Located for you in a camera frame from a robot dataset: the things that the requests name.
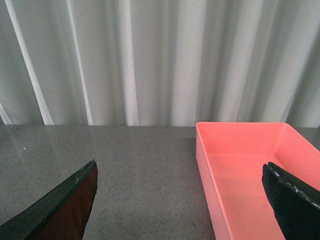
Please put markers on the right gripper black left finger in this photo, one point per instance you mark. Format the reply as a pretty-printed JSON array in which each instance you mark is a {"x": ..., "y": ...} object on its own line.
[{"x": 62, "y": 214}]

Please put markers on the white pleated curtain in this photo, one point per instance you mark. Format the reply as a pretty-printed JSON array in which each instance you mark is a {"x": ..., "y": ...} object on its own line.
[{"x": 159, "y": 62}]

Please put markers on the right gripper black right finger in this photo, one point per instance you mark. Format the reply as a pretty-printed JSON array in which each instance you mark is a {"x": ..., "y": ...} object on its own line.
[{"x": 296, "y": 205}]

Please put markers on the pink plastic bin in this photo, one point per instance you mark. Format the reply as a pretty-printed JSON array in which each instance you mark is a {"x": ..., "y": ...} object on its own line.
[{"x": 230, "y": 158}]

